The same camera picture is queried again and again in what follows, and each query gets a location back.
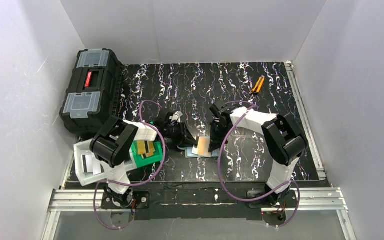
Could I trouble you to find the gold credit card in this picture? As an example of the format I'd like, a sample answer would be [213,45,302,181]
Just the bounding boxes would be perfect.
[191,136,212,157]

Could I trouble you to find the green plastic bin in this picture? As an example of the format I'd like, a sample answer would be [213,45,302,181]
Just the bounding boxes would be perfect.
[130,140,163,168]

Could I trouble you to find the white bin with silver cards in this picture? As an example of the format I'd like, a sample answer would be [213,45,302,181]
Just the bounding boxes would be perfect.
[73,139,106,187]

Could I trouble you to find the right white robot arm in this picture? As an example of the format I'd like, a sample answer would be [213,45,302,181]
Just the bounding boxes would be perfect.
[208,101,309,195]

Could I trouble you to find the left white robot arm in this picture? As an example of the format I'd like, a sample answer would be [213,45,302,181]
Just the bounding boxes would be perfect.
[89,108,198,195]

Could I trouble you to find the gold credit cards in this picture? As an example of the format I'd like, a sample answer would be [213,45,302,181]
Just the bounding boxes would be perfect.
[136,140,156,159]

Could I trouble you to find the silver credit cards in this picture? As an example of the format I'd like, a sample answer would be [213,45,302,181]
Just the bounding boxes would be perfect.
[81,154,102,176]

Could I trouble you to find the black toolbox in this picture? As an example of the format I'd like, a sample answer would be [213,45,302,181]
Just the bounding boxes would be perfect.
[59,48,123,139]

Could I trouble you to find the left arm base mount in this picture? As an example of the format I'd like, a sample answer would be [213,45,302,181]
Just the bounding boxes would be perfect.
[98,187,151,229]

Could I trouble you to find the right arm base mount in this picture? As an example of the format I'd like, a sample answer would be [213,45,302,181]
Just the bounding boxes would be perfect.
[246,188,301,229]

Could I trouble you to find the aluminium frame rail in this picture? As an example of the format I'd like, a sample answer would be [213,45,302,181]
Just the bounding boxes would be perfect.
[42,61,356,240]

